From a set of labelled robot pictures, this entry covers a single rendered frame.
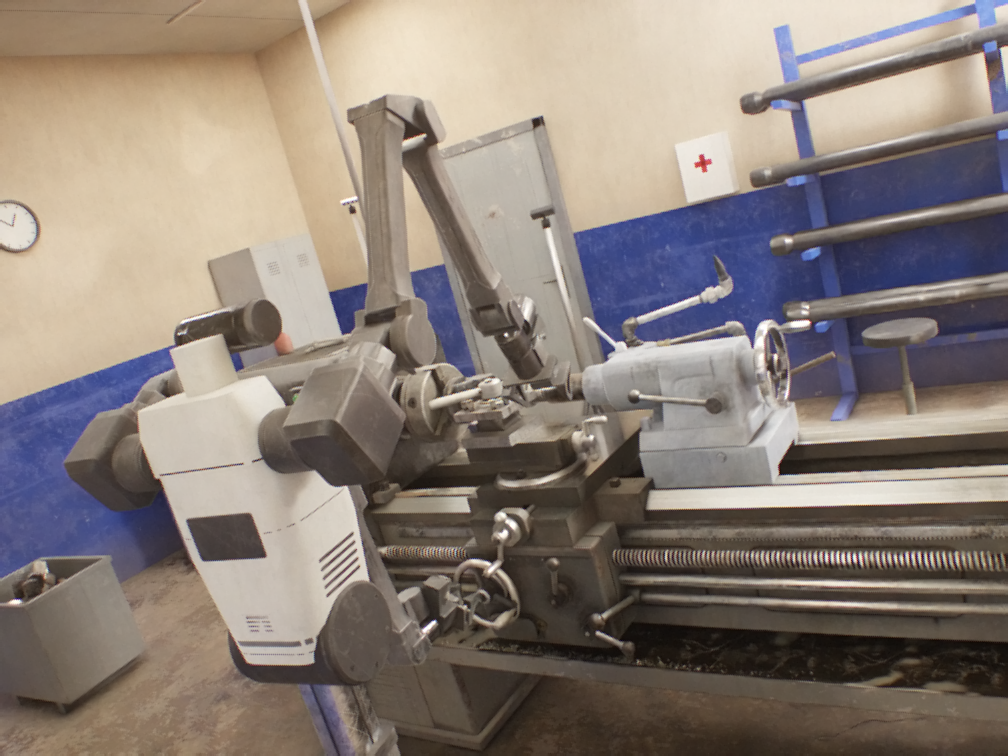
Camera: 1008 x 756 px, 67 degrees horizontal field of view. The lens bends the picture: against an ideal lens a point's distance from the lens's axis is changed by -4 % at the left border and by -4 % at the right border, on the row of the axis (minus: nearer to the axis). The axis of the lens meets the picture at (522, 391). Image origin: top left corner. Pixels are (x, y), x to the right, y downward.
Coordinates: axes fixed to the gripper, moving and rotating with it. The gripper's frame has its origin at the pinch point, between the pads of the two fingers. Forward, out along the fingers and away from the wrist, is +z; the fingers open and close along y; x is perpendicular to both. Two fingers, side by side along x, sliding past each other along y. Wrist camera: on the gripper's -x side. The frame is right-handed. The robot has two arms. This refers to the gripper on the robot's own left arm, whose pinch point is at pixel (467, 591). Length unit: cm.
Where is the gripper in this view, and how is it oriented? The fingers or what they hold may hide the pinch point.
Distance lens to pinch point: 193.2
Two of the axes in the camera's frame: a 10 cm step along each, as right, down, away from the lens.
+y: -8.6, -2.1, 4.6
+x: -0.2, 9.2, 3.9
